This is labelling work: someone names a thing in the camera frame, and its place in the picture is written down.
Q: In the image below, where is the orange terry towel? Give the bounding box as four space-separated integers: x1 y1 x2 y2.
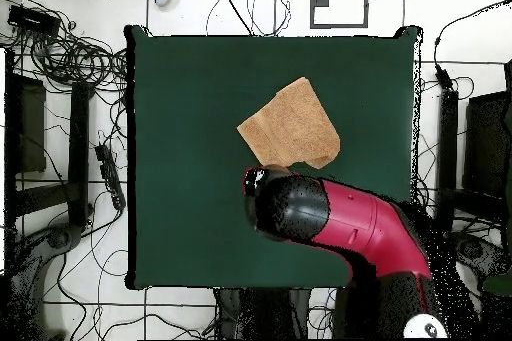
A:
236 76 342 170

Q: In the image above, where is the dark green table cloth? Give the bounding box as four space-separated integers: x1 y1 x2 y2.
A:
121 24 424 291

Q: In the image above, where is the black power strip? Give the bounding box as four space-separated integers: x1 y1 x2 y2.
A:
94 143 128 211

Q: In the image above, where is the grey chair base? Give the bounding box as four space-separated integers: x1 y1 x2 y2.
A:
443 230 510 290
7 223 86 338

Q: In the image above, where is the black box device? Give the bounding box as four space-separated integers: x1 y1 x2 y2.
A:
7 4 62 37

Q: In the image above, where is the dark green object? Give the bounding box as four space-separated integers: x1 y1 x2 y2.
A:
481 271 512 297

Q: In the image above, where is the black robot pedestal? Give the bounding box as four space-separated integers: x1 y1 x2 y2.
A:
213 286 341 340

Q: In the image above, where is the thin black looped cable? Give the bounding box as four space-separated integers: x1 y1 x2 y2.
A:
204 0 292 37

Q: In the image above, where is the grey square frame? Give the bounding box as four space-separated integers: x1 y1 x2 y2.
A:
309 0 370 30

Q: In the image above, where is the black metal stand frame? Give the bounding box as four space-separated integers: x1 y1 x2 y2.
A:
3 48 96 232
434 58 512 234

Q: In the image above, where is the tangled black cable bundle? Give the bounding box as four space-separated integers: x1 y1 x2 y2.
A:
23 30 129 94

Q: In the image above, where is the black cable with adapter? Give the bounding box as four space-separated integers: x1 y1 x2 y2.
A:
432 0 512 92

